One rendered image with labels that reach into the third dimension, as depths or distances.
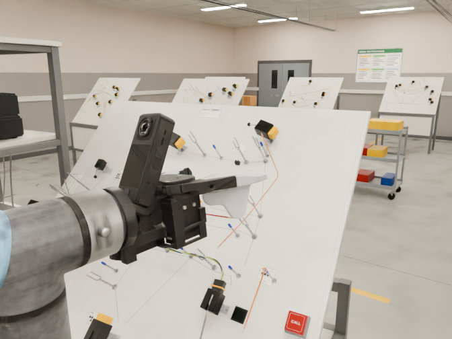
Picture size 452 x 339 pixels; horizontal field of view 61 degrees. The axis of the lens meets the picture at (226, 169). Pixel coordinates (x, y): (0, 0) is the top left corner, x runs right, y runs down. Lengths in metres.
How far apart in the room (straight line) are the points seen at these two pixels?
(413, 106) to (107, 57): 7.29
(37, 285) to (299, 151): 1.08
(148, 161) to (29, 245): 0.16
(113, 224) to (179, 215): 0.09
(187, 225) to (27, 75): 8.73
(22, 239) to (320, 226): 0.95
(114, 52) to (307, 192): 9.40
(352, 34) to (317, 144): 11.15
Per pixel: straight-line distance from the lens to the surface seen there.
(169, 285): 1.29
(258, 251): 1.21
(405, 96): 9.95
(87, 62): 9.93
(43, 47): 1.80
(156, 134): 0.46
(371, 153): 5.83
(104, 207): 0.41
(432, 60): 11.89
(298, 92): 8.36
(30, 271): 0.39
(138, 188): 0.45
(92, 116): 7.26
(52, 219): 0.39
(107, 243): 0.42
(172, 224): 0.47
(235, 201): 0.50
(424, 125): 9.59
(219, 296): 1.11
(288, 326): 1.09
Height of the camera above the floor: 1.72
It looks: 14 degrees down
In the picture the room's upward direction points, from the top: straight up
